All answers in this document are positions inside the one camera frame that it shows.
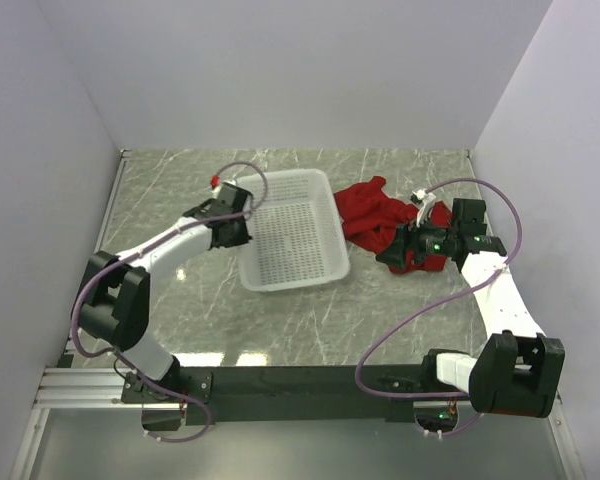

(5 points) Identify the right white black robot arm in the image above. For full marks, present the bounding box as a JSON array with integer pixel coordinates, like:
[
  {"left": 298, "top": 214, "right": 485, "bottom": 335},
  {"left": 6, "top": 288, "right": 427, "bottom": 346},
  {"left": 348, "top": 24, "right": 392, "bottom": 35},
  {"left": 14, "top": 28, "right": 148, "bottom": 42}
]
[{"left": 376, "top": 190, "right": 565, "bottom": 418}]

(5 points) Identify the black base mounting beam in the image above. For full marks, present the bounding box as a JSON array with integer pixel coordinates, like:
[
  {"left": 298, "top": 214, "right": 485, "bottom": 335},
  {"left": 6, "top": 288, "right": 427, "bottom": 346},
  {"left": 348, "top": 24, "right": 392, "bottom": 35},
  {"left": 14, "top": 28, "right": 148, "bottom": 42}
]
[{"left": 119, "top": 364, "right": 449, "bottom": 426}]

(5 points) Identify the red t shirt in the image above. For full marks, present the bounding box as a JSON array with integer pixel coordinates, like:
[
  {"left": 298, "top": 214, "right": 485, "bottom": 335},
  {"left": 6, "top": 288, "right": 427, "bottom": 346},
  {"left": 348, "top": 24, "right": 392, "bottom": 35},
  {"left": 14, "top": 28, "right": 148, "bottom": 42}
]
[{"left": 334, "top": 176, "right": 451, "bottom": 275}]

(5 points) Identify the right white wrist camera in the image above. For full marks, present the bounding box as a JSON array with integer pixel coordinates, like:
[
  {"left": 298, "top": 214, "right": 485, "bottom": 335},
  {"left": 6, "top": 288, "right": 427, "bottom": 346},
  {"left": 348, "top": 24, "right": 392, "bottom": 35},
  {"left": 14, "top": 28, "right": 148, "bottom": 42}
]
[{"left": 410, "top": 189, "right": 437, "bottom": 227}]

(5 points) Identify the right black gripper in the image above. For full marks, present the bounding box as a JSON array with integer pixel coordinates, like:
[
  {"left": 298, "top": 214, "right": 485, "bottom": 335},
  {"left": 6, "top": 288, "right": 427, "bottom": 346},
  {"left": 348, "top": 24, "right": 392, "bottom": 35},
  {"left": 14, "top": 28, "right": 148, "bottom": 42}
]
[{"left": 375, "top": 208, "right": 458, "bottom": 271}]

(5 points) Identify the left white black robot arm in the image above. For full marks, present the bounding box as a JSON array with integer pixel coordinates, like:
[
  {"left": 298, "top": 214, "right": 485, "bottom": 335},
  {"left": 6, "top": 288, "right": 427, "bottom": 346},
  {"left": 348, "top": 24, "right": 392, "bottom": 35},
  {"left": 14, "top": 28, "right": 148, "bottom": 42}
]
[{"left": 71, "top": 182, "right": 253, "bottom": 402}]

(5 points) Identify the white plastic perforated basket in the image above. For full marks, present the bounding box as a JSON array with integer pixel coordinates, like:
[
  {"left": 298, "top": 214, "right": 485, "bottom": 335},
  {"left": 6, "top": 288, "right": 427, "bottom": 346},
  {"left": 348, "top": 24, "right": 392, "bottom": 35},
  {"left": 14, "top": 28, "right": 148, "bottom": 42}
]
[{"left": 236, "top": 169, "right": 350, "bottom": 292}]

